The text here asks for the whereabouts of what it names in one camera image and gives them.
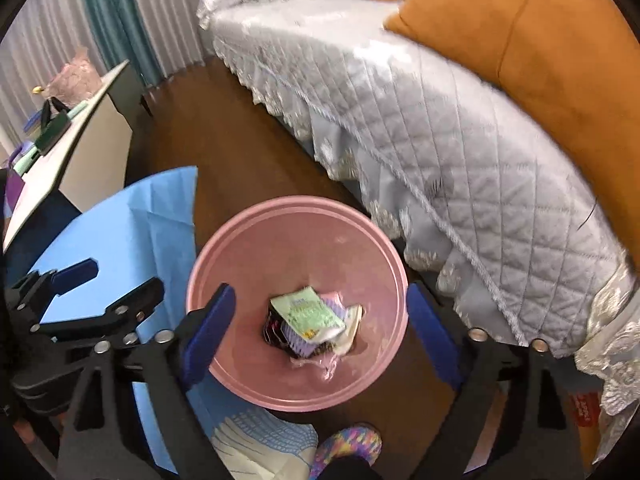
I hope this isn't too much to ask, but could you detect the blue patterned tablecloth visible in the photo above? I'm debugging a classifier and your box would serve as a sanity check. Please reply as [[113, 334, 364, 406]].
[[30, 166, 321, 480]]

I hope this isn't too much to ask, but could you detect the dark green round tin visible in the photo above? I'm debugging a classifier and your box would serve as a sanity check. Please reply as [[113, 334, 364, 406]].
[[35, 111, 71, 156]]

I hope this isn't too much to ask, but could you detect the white marble coffee table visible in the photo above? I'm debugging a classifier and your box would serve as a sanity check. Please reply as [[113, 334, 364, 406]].
[[2, 59, 151, 256]]

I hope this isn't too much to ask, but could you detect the red cardboard box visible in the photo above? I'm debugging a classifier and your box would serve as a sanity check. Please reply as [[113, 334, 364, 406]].
[[567, 390, 604, 461]]

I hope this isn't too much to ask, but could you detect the person's dark trouser leg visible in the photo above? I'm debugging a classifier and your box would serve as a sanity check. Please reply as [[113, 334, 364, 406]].
[[320, 455, 387, 480]]

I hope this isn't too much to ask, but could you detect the green and white packet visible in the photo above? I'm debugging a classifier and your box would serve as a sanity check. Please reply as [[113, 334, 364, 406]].
[[270, 286, 347, 343]]

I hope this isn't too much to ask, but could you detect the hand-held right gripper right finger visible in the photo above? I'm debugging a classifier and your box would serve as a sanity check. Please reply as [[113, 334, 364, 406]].
[[406, 282, 586, 480]]

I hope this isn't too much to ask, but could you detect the grey curtain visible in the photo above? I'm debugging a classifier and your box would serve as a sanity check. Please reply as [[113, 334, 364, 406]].
[[122, 0, 301, 77], [0, 0, 108, 151]]

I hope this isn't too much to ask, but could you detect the black wrapper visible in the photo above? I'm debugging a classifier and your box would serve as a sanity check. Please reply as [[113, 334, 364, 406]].
[[263, 307, 287, 350]]

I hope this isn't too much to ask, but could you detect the pink patterned bag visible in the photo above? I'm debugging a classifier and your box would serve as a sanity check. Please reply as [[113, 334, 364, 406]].
[[47, 47, 103, 108]]

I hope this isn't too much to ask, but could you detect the colourful slipper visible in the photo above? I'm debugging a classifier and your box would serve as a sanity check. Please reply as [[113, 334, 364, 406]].
[[309, 423, 383, 480]]

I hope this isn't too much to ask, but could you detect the grey quilted sofa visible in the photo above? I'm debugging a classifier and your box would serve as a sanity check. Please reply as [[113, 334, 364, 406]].
[[196, 0, 640, 461]]

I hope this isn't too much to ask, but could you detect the purple knitted cloth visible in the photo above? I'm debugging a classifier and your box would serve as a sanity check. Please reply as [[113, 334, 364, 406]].
[[279, 294, 351, 358]]

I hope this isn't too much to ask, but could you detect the large orange cushion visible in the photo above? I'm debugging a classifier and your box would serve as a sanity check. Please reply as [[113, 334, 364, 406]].
[[384, 0, 640, 281]]

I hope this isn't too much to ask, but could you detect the teal curtain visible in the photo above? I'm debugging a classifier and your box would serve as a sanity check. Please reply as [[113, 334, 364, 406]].
[[75, 0, 163, 87]]

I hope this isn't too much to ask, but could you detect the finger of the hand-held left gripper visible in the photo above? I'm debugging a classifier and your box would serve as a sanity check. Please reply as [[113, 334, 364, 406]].
[[35, 276, 166, 348], [4, 258, 99, 333]]

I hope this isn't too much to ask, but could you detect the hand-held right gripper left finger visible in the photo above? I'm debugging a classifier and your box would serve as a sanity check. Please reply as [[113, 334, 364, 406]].
[[57, 282, 237, 480]]

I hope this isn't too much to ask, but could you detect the pink plastic bin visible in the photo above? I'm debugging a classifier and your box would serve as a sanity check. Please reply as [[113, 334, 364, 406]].
[[186, 196, 409, 413]]

